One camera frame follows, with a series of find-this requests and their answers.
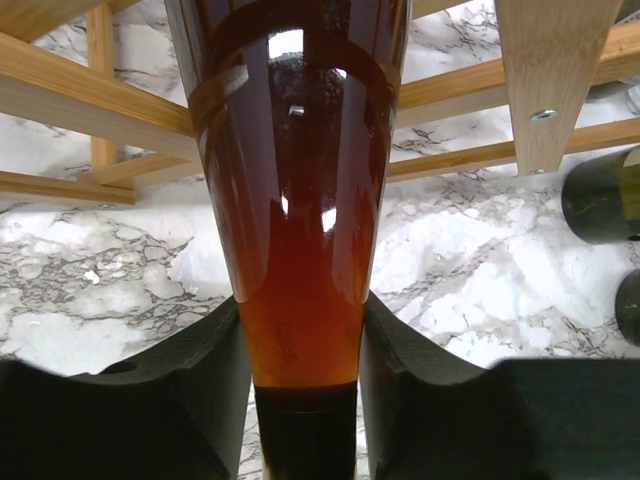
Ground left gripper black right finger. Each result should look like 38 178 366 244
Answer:
360 296 639 479

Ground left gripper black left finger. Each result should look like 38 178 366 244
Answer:
1 299 250 479

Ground green bottle silver foil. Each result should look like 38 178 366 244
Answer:
615 270 640 346

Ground dark bottle black neck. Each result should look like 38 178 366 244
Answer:
561 147 639 244

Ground red bottle gold foil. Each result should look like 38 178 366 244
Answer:
165 1 411 479

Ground wooden wine rack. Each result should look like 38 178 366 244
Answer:
1 1 639 205

